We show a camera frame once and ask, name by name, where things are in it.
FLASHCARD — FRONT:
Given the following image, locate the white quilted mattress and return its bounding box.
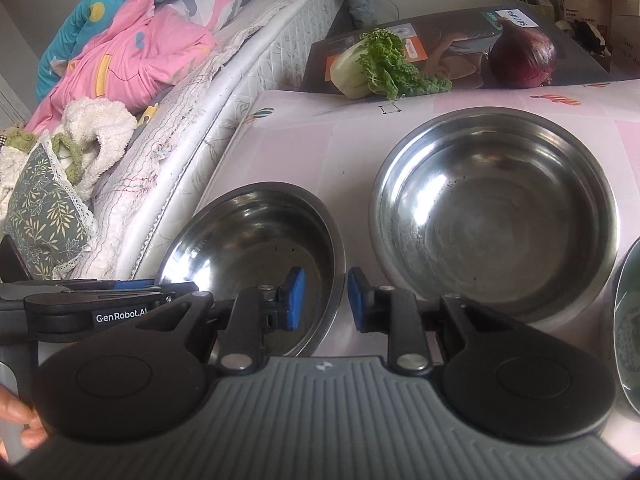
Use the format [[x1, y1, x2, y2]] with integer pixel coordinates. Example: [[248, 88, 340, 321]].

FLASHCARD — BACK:
[[72, 0, 343, 280]]

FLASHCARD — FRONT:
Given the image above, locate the large steel bowl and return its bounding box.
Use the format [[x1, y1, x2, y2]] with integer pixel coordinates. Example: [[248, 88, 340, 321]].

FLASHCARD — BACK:
[[369, 107, 620, 330]]

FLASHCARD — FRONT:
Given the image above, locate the dark printed appliance box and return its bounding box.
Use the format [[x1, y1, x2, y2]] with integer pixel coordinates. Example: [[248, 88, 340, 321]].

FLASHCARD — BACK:
[[300, 5, 622, 94]]

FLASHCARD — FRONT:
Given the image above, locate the green ceramic bowl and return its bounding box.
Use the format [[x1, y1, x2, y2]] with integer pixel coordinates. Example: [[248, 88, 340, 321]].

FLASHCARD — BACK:
[[612, 240, 639, 419]]

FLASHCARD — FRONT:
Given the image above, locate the green leafy cabbage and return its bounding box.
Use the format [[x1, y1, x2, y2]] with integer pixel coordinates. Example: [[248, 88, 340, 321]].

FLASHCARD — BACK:
[[329, 28, 452, 101]]

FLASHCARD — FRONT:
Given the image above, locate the small steel bowl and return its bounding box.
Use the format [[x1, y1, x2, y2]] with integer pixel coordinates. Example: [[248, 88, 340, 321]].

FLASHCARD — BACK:
[[156, 182, 346, 356]]

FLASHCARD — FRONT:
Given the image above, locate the white fluffy towel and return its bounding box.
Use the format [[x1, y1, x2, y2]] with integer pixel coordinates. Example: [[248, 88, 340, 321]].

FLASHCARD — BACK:
[[1, 98, 137, 216]]

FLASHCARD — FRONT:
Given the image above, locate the pink and teal blanket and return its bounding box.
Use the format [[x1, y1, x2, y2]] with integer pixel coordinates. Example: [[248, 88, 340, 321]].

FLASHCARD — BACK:
[[26, 0, 217, 133]]

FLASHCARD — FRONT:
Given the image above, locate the red onion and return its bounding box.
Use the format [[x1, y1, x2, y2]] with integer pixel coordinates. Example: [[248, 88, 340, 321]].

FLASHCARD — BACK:
[[488, 18, 558, 89]]

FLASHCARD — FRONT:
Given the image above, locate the person's left hand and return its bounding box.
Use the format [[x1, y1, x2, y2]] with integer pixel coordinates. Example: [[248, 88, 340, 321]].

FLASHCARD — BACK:
[[1, 387, 48, 463]]

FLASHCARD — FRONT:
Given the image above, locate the large brown cardboard box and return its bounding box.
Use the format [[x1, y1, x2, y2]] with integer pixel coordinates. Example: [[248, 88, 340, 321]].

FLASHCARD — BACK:
[[514, 0, 640, 66]]

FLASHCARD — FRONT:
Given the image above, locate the floral grey pillow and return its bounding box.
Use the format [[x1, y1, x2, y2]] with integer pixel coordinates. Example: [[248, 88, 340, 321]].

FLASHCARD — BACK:
[[2, 139, 96, 280]]

